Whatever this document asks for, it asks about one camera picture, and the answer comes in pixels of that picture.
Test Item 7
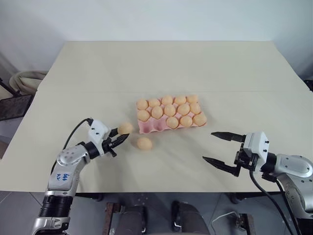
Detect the black framed panel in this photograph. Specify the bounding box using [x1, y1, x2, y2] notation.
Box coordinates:
[0, 94, 34, 122]

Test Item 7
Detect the brown wooden board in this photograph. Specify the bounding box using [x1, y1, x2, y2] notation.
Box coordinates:
[238, 213, 257, 235]
[104, 202, 122, 235]

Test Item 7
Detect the thin white cable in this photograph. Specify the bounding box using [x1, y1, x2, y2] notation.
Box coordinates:
[211, 211, 240, 229]

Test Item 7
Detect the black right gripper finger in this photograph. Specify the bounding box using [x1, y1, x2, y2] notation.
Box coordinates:
[202, 156, 242, 178]
[210, 131, 246, 142]

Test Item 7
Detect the pink egg carton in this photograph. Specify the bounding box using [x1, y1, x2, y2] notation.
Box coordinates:
[135, 96, 208, 135]

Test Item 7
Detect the black table leg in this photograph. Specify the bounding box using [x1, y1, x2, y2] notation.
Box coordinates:
[229, 192, 248, 204]

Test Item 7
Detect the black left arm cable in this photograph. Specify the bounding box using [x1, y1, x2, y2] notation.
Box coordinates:
[50, 118, 94, 177]

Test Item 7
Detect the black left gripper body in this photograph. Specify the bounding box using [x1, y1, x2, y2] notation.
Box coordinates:
[101, 136, 117, 158]

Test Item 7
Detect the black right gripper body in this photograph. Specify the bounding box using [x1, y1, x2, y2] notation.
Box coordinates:
[234, 141, 259, 172]

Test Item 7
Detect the dark rounded shape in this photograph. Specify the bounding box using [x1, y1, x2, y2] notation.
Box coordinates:
[119, 204, 148, 235]
[171, 200, 206, 235]

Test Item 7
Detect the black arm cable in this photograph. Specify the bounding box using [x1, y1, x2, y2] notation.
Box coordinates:
[249, 168, 305, 235]
[50, 118, 94, 177]

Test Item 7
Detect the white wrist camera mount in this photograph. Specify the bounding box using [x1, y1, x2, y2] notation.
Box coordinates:
[87, 119, 111, 156]
[243, 131, 270, 158]

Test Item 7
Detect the beige fabric bin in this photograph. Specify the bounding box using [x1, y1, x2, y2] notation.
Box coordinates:
[9, 70, 49, 95]

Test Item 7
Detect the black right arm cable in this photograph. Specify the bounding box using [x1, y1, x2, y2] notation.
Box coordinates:
[249, 168, 305, 235]

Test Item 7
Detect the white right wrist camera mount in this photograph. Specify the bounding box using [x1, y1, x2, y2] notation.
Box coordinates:
[243, 131, 270, 158]

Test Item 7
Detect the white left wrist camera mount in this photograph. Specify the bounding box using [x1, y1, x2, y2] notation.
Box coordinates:
[87, 119, 111, 156]

